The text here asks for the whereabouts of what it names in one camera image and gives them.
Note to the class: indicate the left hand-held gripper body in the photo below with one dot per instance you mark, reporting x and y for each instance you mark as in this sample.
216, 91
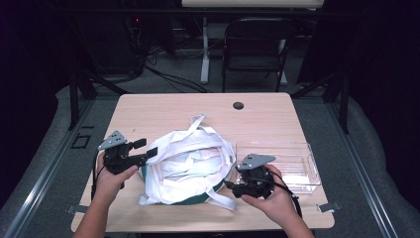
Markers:
117, 158

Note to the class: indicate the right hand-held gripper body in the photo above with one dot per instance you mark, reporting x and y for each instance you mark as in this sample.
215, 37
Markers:
256, 181

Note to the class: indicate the white cloth tote bag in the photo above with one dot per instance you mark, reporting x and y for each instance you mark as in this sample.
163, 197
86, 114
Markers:
180, 181

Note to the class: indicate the person's left hand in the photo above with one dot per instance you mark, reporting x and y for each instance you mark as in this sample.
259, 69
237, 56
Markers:
108, 183

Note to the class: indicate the person's right hand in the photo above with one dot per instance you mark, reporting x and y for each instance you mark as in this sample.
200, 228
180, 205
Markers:
275, 205

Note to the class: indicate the clear plastic tray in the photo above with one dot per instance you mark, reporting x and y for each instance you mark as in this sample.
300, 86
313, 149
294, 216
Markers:
297, 165

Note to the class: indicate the light wooden table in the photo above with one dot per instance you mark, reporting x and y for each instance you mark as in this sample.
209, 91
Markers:
185, 109

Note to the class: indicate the black metal stand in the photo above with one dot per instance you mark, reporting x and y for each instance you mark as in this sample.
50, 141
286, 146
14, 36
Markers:
74, 99
344, 102

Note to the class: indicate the black folding chair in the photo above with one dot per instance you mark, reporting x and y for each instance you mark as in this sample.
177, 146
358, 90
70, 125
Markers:
256, 49

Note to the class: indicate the white desk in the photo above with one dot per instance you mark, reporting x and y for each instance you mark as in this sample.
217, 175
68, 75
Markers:
251, 3

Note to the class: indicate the grey table bracket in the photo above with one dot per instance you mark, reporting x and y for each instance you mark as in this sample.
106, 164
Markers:
79, 209
328, 207

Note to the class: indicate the aluminium floor rail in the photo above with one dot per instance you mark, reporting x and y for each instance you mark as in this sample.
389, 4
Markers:
363, 178
43, 178

